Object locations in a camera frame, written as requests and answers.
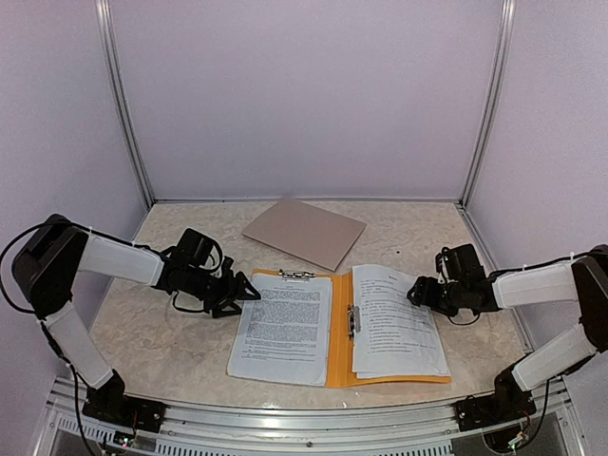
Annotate orange folder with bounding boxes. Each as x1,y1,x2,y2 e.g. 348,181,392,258
250,268,452,390

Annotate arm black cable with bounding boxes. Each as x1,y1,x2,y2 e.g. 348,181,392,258
448,308,481,327
0,222,224,314

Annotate aluminium frame post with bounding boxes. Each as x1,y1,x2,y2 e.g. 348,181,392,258
459,0,517,211
95,0,156,209

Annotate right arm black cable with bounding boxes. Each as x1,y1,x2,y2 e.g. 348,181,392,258
448,308,481,327

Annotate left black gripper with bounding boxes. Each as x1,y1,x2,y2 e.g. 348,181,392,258
185,266,261,319

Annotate pink-brown file folder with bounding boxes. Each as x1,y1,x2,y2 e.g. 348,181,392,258
242,199,367,272

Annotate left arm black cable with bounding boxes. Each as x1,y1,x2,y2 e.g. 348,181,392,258
0,222,224,314

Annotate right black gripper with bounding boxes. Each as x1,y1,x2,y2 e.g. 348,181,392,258
407,276,466,318

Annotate right aluminium frame post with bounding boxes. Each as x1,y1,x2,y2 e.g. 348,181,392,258
459,0,517,211

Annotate left aluminium frame post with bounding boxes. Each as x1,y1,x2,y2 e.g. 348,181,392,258
95,0,156,209

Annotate orange folder centre clip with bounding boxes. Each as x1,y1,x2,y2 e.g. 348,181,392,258
347,305,361,341

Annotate white printed sheet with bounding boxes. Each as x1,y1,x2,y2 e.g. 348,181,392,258
352,264,451,383

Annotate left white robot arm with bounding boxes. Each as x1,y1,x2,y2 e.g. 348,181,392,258
11,214,260,423

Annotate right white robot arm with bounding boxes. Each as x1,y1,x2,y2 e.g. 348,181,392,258
408,243,607,422

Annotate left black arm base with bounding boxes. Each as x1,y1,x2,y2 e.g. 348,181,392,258
83,370,167,433

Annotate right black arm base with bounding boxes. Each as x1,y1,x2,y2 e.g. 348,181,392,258
453,366,537,431

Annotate orange folder edge clip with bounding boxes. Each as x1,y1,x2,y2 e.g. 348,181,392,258
278,269,316,281

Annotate white printed sheet dense text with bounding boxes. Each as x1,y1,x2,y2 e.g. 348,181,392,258
227,273,333,387

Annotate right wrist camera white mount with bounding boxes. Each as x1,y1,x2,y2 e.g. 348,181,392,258
435,246,453,282

